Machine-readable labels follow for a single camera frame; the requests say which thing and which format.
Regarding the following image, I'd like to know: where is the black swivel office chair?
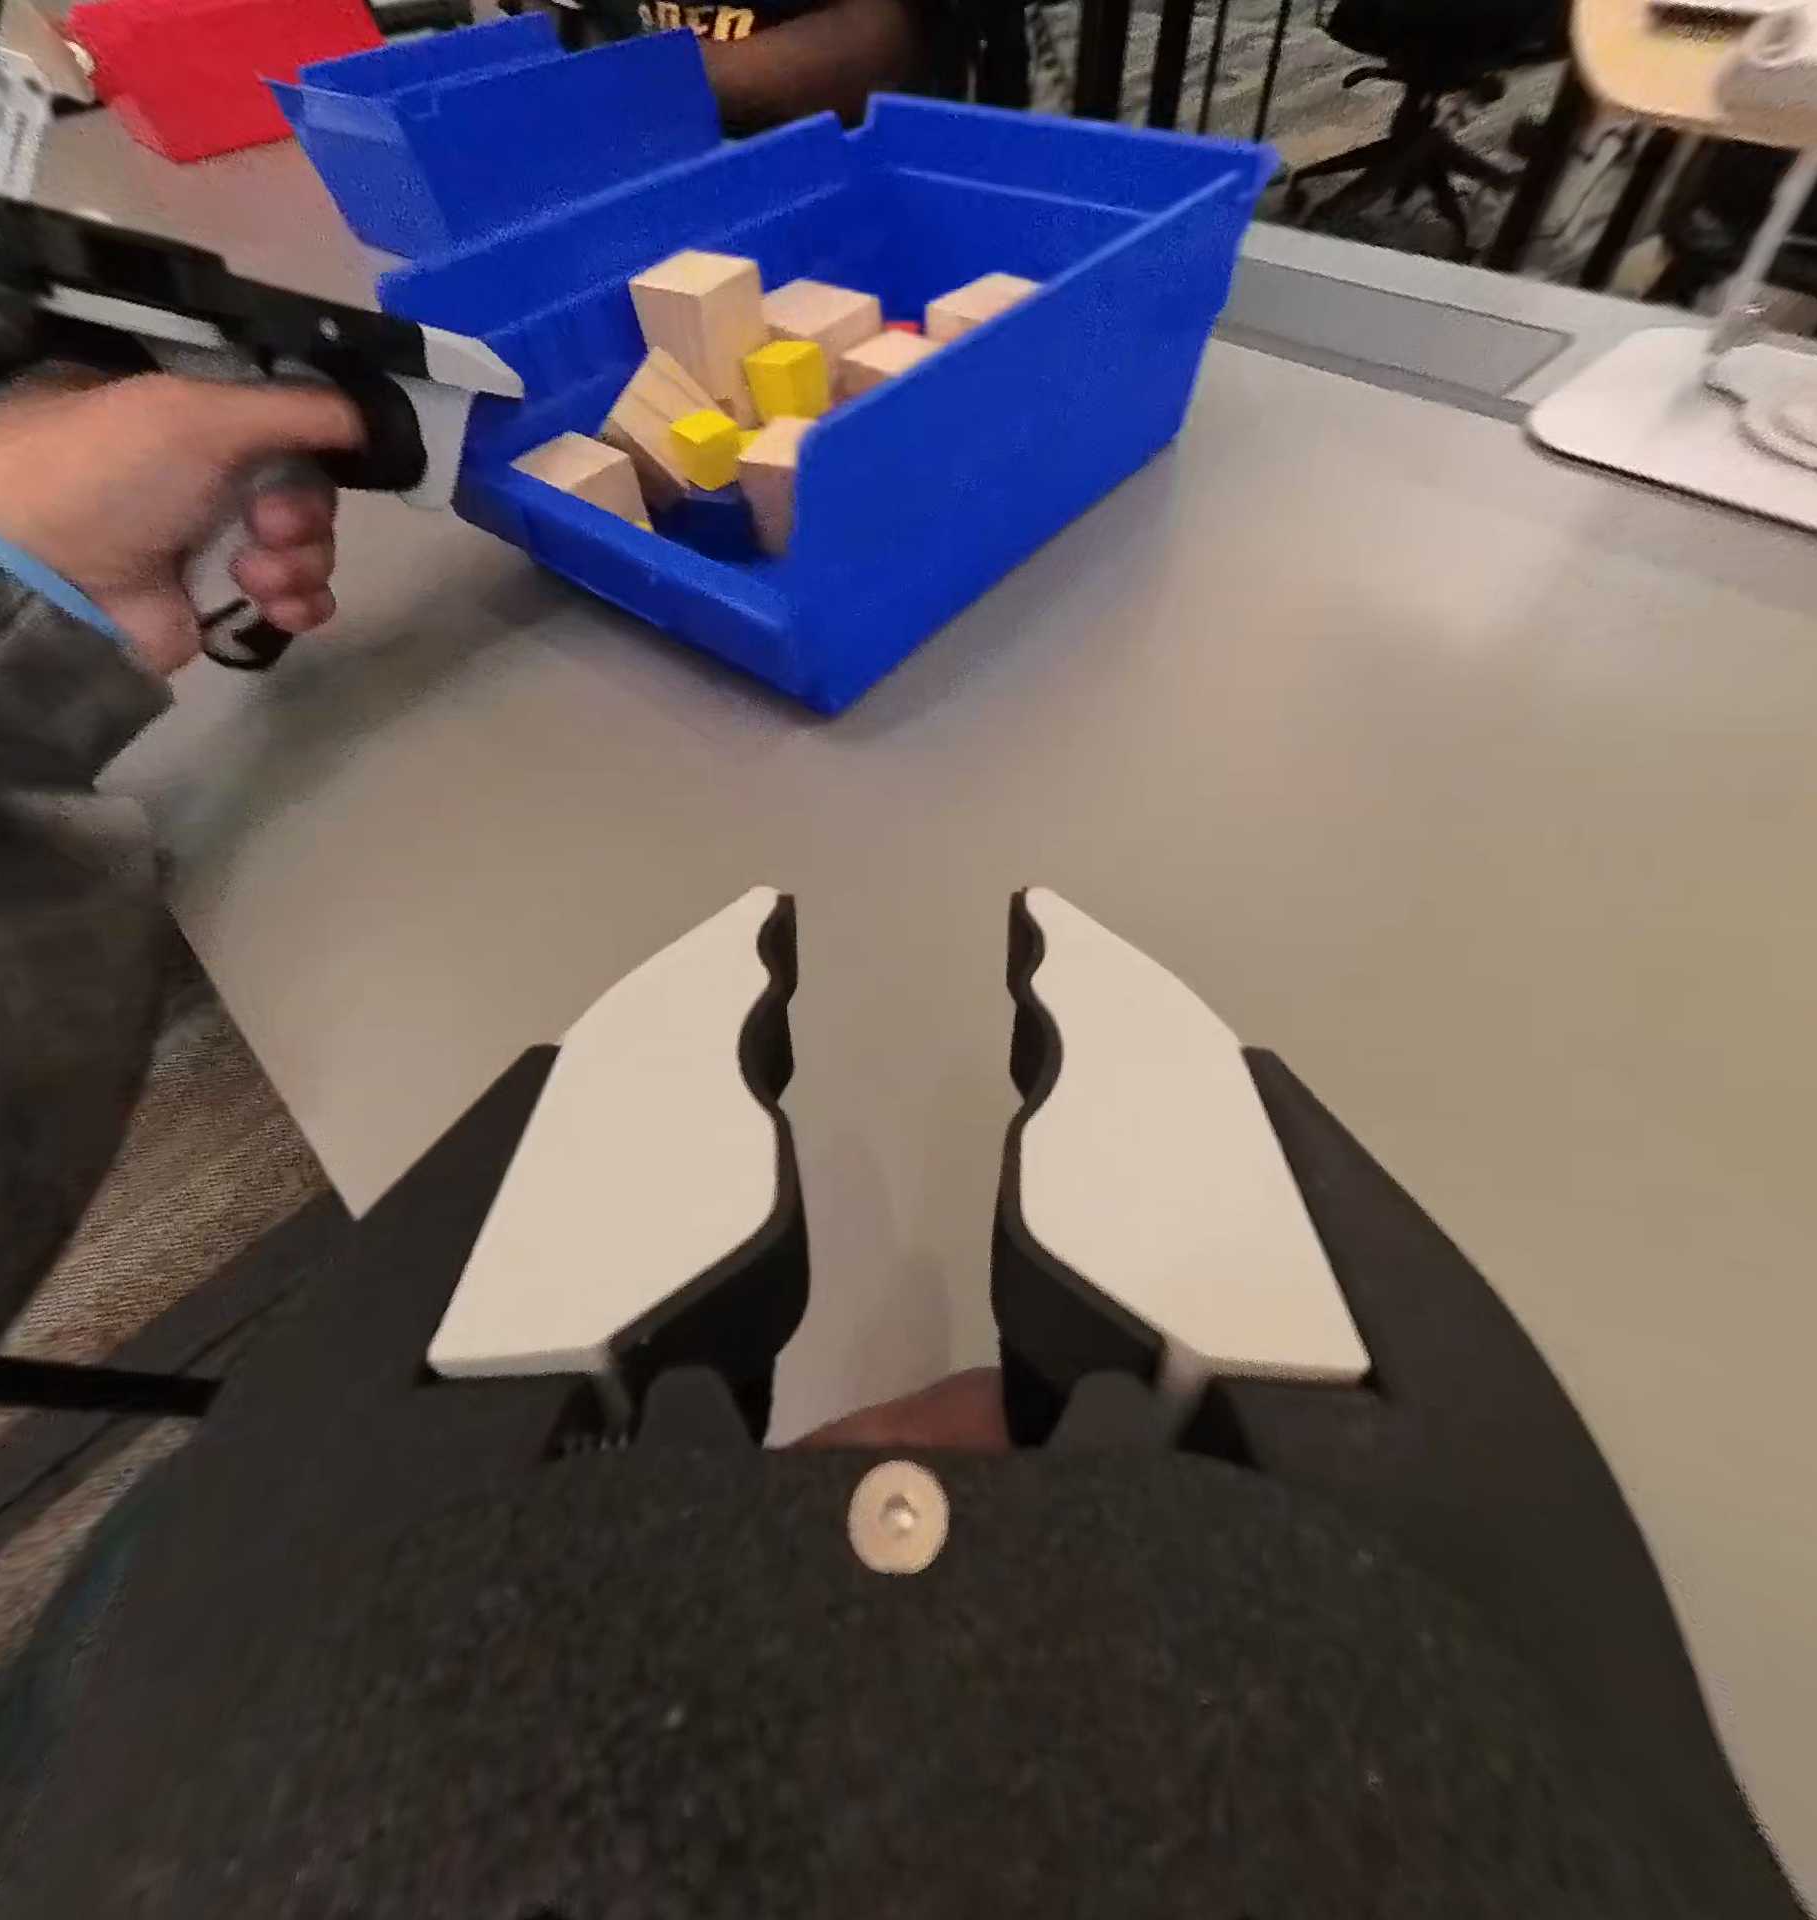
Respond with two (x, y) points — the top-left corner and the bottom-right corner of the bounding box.
(1281, 0), (1542, 261)

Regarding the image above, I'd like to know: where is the black metal bar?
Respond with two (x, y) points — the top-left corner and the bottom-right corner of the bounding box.
(0, 1353), (224, 1423)

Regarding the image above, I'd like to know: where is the person's left hand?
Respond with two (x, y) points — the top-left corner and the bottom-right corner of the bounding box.
(0, 372), (372, 679)

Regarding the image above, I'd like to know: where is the person's left forearm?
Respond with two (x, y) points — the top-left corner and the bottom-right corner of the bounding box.
(0, 517), (178, 1401)

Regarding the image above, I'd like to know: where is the black metal desk frame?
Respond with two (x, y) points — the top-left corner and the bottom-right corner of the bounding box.
(1066, 0), (1303, 141)

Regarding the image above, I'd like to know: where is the wooden sign board on stand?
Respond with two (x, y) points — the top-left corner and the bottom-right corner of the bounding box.
(1522, 0), (1817, 550)

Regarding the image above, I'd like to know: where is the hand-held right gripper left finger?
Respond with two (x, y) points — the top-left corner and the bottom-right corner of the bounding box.
(424, 888), (815, 1455)

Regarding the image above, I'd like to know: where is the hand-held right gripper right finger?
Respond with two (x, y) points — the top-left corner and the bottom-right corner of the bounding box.
(990, 888), (1376, 1455)

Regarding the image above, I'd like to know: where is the red object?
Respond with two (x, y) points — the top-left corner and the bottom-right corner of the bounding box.
(66, 0), (388, 164)

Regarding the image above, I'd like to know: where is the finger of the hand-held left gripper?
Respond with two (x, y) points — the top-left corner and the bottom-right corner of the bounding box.
(417, 323), (529, 410)
(397, 380), (476, 517)

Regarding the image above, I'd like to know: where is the blue plastic bin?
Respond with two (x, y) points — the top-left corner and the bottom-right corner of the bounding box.
(379, 94), (1282, 717)
(266, 16), (726, 269)

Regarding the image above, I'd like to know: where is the pile of wooden cubes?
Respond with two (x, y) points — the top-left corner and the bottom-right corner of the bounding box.
(515, 253), (1043, 563)

